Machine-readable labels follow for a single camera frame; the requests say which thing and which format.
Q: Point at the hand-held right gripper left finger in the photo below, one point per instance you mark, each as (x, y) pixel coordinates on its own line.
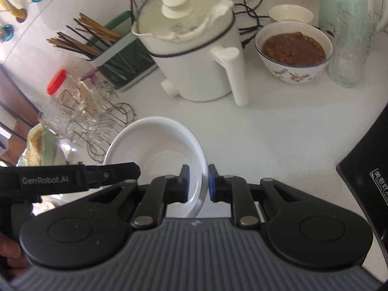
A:
(185, 185)

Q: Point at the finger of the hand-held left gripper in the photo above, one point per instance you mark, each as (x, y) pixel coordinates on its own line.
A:
(115, 171)

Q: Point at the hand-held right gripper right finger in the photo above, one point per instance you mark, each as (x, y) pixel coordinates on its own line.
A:
(212, 185)

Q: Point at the plain white bowl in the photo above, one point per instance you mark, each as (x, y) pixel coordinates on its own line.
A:
(151, 145)

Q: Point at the person's left hand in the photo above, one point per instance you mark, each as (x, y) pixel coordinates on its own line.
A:
(12, 257)

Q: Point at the green bowl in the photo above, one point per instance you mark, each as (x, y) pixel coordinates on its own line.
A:
(50, 145)

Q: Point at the clear glass cup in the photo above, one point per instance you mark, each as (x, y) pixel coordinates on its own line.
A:
(57, 115)
(94, 97)

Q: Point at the red-lid plastic jar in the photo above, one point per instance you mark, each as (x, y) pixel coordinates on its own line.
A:
(56, 81)

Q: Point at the utensil holder with cutlery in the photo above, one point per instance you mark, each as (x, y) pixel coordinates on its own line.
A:
(127, 63)

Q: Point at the white electric pot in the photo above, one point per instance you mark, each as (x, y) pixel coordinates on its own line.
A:
(194, 75)

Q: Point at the green and white chopstick holder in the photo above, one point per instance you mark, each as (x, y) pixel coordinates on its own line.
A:
(133, 44)

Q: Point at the floral bowl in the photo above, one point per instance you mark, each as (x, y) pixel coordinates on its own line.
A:
(288, 72)

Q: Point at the bundle of chopsticks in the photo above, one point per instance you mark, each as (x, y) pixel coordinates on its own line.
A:
(88, 36)

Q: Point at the black induction cooker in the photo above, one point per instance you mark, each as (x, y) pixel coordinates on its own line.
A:
(363, 157)

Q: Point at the small white bowl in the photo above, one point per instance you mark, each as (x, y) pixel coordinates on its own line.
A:
(291, 13)

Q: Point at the textured glass pitcher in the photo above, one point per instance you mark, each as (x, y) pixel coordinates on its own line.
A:
(351, 45)

